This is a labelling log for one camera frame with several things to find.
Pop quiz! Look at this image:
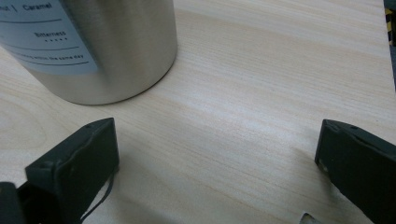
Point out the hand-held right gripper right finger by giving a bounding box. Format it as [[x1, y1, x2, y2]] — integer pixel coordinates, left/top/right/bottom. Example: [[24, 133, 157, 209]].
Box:
[[314, 119, 396, 224]]

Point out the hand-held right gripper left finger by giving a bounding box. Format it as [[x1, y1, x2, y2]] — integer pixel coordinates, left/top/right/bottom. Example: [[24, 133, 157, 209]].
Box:
[[18, 117, 120, 224]]

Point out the steel canister with pale label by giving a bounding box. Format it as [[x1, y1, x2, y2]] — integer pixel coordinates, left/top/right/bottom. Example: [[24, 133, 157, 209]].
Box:
[[0, 0, 178, 106]]

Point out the yellow and black striped tape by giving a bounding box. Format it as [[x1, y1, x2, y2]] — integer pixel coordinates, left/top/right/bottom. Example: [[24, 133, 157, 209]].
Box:
[[384, 7, 396, 47]]

